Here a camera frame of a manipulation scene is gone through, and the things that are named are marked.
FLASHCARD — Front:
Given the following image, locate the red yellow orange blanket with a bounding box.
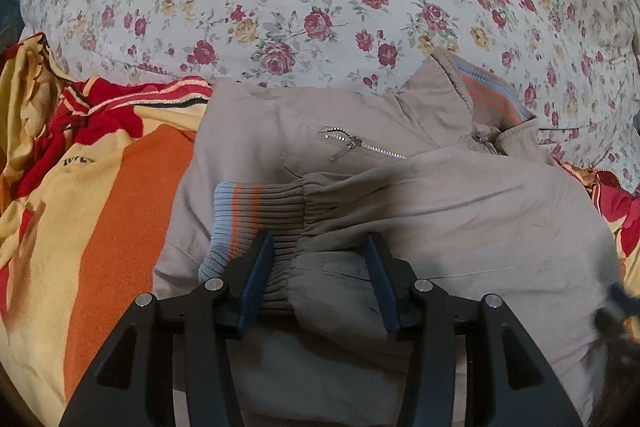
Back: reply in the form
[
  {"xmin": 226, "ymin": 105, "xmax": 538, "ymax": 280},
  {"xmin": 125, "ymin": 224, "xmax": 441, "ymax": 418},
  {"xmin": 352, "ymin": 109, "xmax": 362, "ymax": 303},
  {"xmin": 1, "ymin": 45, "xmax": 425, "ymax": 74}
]
[{"xmin": 0, "ymin": 32, "xmax": 640, "ymax": 413}]

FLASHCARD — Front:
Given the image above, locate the beige zip jacket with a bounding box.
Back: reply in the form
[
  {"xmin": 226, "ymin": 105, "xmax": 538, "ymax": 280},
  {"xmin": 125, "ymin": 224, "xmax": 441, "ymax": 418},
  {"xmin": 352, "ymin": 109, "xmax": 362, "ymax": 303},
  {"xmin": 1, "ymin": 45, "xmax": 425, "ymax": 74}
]
[{"xmin": 152, "ymin": 48, "xmax": 626, "ymax": 427}]

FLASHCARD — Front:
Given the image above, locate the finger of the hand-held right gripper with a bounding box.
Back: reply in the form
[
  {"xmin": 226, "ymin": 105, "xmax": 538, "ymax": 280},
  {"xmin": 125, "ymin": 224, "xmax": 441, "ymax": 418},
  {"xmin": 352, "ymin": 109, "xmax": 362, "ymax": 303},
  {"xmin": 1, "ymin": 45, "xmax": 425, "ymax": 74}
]
[{"xmin": 606, "ymin": 283, "xmax": 640, "ymax": 324}]

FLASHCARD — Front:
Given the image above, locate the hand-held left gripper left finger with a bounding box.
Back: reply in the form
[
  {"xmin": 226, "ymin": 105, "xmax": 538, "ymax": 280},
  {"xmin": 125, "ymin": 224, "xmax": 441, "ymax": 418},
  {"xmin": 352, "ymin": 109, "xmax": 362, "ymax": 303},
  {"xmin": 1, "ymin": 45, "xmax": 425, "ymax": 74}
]
[{"xmin": 59, "ymin": 231, "xmax": 275, "ymax": 427}]

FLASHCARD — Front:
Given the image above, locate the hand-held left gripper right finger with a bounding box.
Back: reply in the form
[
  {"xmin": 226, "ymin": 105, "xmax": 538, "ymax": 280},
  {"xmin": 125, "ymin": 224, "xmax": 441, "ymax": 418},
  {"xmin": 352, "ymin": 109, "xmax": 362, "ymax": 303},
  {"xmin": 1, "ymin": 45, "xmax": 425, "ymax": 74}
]
[{"xmin": 362, "ymin": 232, "xmax": 583, "ymax": 427}]

